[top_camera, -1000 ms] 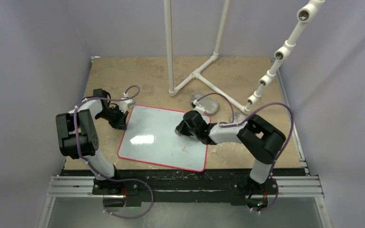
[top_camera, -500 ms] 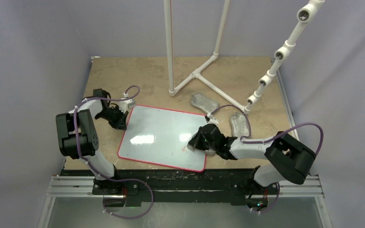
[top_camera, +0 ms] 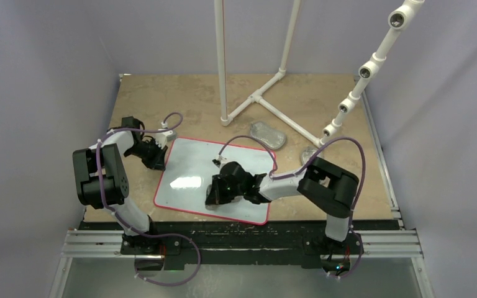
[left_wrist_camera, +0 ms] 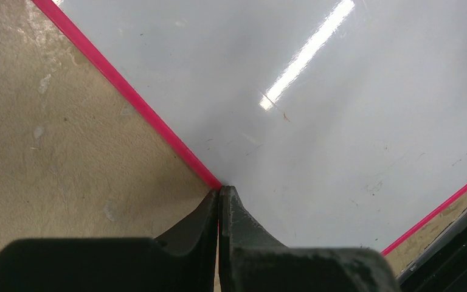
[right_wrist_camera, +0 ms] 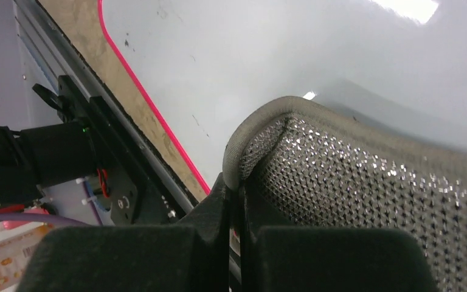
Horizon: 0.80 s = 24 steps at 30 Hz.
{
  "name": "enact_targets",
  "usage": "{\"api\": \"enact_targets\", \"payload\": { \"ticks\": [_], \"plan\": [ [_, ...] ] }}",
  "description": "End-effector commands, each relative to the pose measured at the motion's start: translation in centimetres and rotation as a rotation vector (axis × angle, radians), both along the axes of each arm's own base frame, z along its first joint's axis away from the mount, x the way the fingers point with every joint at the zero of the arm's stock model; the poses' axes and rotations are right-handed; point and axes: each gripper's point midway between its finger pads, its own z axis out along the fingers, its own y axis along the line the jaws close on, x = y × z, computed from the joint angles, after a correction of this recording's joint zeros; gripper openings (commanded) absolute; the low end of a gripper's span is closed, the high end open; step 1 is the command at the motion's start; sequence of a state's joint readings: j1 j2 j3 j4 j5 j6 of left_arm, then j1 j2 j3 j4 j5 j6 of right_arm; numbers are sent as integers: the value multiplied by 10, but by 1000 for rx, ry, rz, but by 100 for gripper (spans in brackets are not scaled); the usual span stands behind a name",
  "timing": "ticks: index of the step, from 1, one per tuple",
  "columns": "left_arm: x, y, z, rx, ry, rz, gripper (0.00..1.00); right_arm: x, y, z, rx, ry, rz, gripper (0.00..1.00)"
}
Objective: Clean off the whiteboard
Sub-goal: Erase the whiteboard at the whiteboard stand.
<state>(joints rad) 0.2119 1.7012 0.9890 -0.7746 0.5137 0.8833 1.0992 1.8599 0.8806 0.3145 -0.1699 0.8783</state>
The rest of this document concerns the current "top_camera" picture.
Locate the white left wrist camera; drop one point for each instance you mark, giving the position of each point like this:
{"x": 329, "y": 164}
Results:
{"x": 164, "y": 135}

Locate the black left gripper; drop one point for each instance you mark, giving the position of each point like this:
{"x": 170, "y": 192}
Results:
{"x": 157, "y": 162}

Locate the white board with pink rim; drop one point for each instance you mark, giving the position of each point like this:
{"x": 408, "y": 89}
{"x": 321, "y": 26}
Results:
{"x": 183, "y": 185}

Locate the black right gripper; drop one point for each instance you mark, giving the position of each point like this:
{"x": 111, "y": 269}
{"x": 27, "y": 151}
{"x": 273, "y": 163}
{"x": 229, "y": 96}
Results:
{"x": 217, "y": 196}

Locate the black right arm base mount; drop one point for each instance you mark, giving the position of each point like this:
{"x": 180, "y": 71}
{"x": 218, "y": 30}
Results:
{"x": 334, "y": 257}

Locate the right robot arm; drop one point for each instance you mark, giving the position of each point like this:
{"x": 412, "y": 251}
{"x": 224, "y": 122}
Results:
{"x": 329, "y": 187}

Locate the aluminium frame rails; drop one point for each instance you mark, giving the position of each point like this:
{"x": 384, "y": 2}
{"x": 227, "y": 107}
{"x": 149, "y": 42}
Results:
{"x": 399, "y": 274}

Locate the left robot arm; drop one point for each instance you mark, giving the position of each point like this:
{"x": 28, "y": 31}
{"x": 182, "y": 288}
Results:
{"x": 102, "y": 183}

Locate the white PVC pipe frame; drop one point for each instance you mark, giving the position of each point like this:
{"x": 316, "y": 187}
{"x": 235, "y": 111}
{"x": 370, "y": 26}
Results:
{"x": 304, "y": 37}

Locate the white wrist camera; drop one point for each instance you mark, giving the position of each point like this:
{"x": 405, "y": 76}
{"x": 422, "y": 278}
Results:
{"x": 219, "y": 161}
{"x": 164, "y": 135}

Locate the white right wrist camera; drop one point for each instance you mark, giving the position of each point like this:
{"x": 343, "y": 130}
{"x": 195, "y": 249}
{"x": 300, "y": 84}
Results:
{"x": 219, "y": 161}

